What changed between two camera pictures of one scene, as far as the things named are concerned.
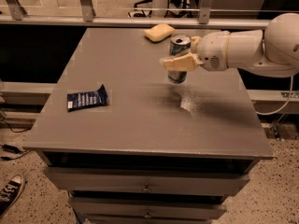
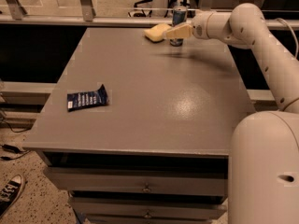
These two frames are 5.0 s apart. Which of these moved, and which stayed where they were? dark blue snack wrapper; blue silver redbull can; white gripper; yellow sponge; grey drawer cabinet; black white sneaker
Moved: white gripper; blue silver redbull can
Stayed: yellow sponge; black white sneaker; grey drawer cabinet; dark blue snack wrapper
